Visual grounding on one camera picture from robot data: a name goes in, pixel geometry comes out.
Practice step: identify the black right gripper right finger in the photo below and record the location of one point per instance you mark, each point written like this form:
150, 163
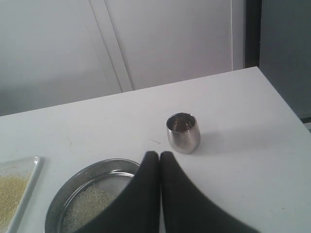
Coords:
186, 209

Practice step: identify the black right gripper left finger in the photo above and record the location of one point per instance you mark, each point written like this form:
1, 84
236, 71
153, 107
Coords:
137, 208

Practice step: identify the yellow grain powder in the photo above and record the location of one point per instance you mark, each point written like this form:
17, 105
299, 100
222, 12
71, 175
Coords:
71, 210

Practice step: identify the round steel mesh sieve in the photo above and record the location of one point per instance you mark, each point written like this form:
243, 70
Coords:
122, 168

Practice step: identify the stainless steel cup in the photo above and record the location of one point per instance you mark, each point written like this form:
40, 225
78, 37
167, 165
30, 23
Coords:
183, 132

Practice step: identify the white rectangular tray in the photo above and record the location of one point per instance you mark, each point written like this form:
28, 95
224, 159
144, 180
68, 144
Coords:
17, 182

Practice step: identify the white cabinet behind table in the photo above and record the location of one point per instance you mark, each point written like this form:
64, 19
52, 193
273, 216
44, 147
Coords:
54, 52

